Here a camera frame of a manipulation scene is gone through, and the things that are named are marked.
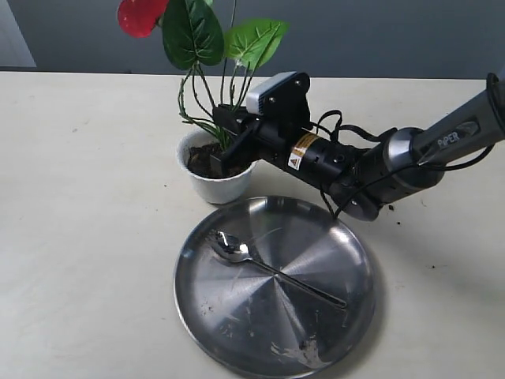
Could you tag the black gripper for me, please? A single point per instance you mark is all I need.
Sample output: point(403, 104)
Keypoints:
point(319, 162)

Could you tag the artificial red flower plant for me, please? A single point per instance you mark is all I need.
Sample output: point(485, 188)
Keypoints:
point(193, 38)

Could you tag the steel spoon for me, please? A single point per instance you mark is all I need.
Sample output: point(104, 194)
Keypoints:
point(233, 250)

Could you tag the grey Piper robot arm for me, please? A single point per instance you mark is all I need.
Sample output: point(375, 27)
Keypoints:
point(401, 162)

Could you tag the dark potting soil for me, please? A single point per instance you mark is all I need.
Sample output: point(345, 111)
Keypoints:
point(199, 162)

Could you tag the round steel plate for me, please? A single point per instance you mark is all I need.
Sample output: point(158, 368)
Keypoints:
point(255, 323)

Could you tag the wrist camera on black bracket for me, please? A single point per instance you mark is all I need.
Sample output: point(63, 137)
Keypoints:
point(281, 100)

